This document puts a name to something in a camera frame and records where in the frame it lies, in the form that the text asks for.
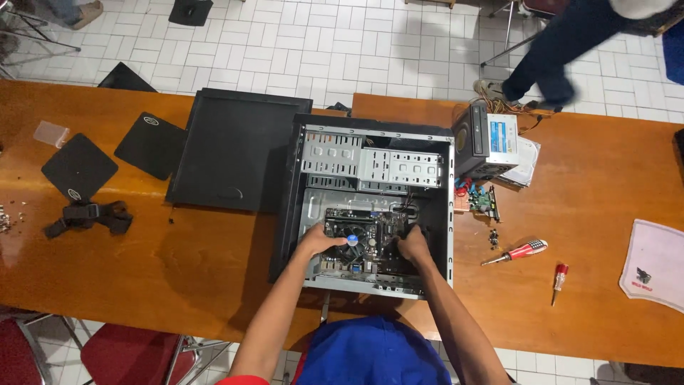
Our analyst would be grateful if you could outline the person's left hand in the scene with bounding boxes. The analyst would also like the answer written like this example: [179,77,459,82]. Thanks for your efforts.
[296,221,349,261]

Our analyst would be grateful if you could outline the person's right hand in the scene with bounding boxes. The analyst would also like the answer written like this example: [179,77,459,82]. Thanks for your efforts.
[395,224,432,266]

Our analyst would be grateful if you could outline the black computer motherboard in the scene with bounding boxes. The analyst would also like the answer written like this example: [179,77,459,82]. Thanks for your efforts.
[320,207,424,277]

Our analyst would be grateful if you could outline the black processor cooler fan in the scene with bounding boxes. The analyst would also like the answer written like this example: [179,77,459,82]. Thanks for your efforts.
[335,220,376,263]

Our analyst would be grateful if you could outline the green expansion card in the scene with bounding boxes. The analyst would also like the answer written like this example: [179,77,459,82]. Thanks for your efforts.
[454,185,502,224]

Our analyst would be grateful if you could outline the black computer case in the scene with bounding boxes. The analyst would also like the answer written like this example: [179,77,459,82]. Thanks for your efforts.
[269,113,456,301]

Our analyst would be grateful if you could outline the blue cap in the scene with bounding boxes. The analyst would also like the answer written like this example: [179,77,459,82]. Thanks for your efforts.
[295,315,453,385]

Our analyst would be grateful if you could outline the black optical drive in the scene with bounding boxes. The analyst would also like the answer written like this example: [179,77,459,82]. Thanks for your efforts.
[451,102,490,181]

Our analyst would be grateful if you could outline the black case side panel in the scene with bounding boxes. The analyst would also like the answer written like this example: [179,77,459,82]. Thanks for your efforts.
[165,88,314,214]

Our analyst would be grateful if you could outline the grey power supply unit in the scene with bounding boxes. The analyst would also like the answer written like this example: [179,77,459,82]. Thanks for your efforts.
[483,113,520,167]

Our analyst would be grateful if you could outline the small red screwdriver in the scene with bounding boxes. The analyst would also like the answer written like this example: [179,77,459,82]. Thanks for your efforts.
[550,263,570,308]

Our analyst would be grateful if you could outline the black mouse pad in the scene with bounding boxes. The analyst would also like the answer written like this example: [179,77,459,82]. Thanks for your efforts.
[41,133,119,203]
[114,111,188,181]

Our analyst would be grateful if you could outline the red padded chair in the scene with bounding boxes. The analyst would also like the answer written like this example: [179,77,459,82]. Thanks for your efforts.
[0,314,55,385]
[79,322,232,385]

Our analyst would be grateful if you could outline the white cloth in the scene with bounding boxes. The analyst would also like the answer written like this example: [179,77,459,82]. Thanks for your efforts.
[618,218,684,315]

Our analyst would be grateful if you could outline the black flat panel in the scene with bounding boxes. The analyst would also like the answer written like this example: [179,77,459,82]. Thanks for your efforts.
[97,61,158,93]

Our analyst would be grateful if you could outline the black square object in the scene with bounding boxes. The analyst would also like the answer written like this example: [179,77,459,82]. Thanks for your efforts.
[168,0,214,27]

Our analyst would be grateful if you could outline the black device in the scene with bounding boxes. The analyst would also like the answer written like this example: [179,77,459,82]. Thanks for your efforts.
[672,128,684,184]

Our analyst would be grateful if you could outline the clear plastic box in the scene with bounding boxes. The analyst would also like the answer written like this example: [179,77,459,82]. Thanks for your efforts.
[32,120,71,149]

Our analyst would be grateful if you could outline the heap of small screws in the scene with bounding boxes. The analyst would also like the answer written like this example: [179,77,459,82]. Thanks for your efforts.
[0,202,27,235]

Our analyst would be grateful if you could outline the blue fabric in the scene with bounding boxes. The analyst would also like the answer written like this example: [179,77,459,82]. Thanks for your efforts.
[662,20,684,87]

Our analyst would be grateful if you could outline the red white handled screwdriver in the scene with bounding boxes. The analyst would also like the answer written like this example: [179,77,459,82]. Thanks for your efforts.
[480,239,549,267]

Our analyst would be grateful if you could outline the bundle of power supply cables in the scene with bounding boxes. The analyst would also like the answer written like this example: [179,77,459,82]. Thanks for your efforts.
[454,93,563,135]

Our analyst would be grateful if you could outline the black strap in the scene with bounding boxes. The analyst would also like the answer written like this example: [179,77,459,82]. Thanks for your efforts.
[43,198,134,240]

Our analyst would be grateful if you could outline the metal frame chair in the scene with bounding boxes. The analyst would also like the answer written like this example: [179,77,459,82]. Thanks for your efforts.
[479,0,568,69]
[0,0,82,79]

